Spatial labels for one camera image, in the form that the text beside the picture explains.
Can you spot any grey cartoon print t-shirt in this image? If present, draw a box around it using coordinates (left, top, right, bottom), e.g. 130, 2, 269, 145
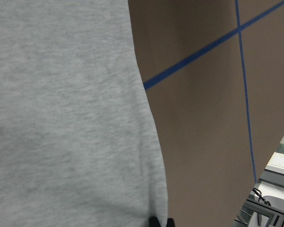
0, 0, 168, 227

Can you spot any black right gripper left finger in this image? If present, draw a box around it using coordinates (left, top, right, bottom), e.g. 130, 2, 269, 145
149, 216, 159, 227

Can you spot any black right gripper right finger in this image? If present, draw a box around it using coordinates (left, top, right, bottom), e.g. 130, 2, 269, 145
166, 218, 175, 227

